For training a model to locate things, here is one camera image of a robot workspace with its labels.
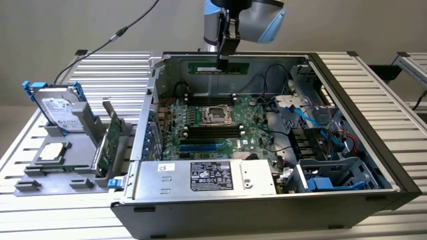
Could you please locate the silver CPU chip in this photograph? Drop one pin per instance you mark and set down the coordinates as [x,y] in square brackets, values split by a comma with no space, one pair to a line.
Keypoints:
[51,152]

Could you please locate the silver chipset heat sink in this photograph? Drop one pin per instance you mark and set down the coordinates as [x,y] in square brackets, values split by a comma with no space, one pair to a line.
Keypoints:
[244,156]

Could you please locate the green motherboard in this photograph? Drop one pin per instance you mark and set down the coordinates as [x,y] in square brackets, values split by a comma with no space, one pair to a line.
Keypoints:
[247,125]

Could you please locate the black case fan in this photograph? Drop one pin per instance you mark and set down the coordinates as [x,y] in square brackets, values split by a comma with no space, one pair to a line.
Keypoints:
[310,145]

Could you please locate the slatted metal side table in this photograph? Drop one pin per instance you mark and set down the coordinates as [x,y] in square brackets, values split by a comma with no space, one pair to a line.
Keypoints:
[411,67]

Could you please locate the black open PC case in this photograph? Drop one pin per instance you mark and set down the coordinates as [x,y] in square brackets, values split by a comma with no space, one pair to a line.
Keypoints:
[234,215]

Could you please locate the green graphics card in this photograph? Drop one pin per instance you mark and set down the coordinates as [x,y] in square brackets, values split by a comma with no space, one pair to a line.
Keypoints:
[111,147]

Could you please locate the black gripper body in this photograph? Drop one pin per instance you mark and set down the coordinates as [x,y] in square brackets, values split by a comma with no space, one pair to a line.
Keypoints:
[234,3]

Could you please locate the metal drive cage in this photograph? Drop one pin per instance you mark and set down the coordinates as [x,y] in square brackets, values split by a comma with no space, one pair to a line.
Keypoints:
[305,85]

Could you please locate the blue case latch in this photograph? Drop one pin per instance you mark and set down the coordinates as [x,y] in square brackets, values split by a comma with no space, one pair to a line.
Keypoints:
[115,184]

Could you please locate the metal CPU socket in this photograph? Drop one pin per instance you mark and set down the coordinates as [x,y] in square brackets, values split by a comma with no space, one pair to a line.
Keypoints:
[215,114]

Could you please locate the green RAM stick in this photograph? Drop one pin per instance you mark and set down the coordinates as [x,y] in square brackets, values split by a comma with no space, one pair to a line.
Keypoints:
[203,68]

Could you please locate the silver power supply unit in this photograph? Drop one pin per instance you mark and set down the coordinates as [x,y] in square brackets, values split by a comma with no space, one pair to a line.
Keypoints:
[174,180]

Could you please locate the blue disk bracket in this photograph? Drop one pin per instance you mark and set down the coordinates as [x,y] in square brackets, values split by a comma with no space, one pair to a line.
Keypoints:
[78,92]

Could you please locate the black expansion slot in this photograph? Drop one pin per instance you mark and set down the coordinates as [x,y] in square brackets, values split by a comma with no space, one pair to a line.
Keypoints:
[196,142]

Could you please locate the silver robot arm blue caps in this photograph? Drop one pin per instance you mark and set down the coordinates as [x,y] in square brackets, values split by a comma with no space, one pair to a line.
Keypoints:
[257,22]

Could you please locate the grey parts rack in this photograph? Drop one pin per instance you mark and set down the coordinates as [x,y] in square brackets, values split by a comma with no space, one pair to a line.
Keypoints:
[76,160]

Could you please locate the round coin battery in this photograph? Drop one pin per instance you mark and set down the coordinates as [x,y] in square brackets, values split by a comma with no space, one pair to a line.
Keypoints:
[253,102]

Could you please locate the blue expansion slot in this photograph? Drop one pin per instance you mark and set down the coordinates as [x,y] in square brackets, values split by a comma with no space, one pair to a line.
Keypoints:
[196,147]

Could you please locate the black RAM slot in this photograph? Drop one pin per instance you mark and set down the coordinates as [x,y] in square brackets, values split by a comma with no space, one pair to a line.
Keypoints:
[208,97]
[211,131]
[208,103]
[208,100]
[208,94]
[211,127]
[211,134]
[211,137]

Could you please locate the silver hard disk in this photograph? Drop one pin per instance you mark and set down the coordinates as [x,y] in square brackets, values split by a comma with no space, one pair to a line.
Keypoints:
[56,107]

